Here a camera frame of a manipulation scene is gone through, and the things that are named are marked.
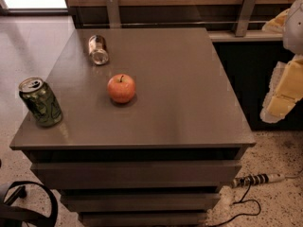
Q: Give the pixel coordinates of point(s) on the grey drawer cabinet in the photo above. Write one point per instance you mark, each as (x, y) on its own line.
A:
(160, 159)

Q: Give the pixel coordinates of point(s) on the right metal shelf bracket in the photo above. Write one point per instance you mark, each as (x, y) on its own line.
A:
(243, 20)

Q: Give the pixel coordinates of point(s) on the green soda can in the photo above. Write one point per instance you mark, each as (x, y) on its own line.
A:
(41, 101)

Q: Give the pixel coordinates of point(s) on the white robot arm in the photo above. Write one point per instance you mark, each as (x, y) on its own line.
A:
(292, 34)

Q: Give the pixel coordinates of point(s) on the white power strip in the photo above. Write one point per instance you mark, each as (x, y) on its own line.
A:
(257, 179)

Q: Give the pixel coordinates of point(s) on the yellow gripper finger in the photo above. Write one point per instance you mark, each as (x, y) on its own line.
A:
(276, 24)
(285, 90)

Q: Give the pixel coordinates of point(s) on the red apple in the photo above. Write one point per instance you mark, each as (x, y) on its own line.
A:
(121, 88)

